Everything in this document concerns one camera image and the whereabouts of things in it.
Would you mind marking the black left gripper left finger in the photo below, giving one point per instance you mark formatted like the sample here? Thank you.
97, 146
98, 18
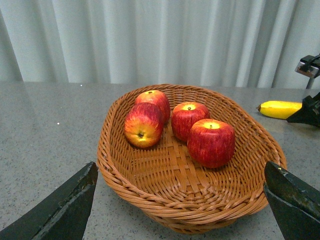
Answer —
63, 215

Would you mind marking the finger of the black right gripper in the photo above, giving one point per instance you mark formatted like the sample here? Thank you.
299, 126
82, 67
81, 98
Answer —
309, 113

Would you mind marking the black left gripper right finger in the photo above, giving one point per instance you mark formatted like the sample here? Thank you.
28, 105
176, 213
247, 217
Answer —
294, 203

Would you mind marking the curved yellow banana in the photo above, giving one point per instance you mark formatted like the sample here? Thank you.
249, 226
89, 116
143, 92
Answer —
279, 109

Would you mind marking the white pleated curtain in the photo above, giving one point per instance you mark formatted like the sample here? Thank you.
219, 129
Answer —
227, 43

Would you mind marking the left brown wicker basket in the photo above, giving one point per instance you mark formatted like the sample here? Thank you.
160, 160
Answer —
168, 186

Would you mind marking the front red yellow apple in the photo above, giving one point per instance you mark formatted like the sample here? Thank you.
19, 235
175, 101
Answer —
144, 125

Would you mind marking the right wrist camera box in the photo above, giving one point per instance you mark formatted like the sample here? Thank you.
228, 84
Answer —
309, 66

